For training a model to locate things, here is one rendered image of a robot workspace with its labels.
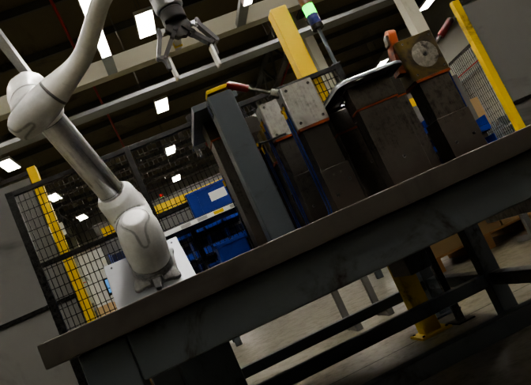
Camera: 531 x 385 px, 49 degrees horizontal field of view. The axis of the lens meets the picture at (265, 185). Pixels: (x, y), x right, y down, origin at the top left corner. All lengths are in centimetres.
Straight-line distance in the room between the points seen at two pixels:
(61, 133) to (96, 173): 20
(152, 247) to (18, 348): 231
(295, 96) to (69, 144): 94
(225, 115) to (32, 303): 298
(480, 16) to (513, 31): 29
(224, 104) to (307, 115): 23
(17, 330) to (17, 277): 35
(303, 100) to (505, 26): 390
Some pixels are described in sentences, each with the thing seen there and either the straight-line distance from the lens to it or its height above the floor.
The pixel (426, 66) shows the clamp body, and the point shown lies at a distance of 163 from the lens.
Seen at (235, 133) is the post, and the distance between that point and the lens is 156.
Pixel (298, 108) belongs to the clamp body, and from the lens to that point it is 149.
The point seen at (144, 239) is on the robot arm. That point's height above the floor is 94.
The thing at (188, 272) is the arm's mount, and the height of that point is 78.
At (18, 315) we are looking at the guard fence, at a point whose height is 108.
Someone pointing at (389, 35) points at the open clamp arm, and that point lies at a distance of 165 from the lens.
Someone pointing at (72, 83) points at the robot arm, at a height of 142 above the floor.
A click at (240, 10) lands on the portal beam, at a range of 654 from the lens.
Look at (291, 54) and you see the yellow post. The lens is 340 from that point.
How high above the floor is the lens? 66
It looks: 8 degrees up
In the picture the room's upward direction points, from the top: 25 degrees counter-clockwise
